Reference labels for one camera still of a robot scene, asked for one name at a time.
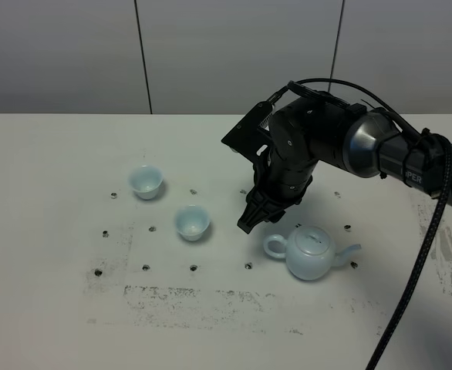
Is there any light blue porcelain teapot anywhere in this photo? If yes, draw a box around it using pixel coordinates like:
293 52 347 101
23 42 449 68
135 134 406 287
263 226 361 281

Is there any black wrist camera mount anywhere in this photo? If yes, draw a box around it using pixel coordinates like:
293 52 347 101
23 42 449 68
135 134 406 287
221 101 273 163

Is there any black braided cable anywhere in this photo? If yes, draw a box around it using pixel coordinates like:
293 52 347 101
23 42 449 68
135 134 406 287
287 79 452 370

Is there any near light blue teacup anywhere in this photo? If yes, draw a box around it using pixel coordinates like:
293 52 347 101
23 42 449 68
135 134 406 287
174 205 211 242

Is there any far light blue teacup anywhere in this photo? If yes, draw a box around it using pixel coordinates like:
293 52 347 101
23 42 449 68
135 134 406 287
128 165 164 200

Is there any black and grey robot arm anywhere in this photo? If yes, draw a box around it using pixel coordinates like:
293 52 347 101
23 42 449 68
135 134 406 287
222 98 445 233

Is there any light blue teacup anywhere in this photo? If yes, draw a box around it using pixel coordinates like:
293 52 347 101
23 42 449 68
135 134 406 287
128 165 164 200
174 205 211 242

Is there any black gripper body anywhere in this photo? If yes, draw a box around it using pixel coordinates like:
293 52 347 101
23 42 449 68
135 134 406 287
247 111 318 210

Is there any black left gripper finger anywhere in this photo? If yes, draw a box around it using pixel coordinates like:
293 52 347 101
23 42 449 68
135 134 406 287
237 194 288 234

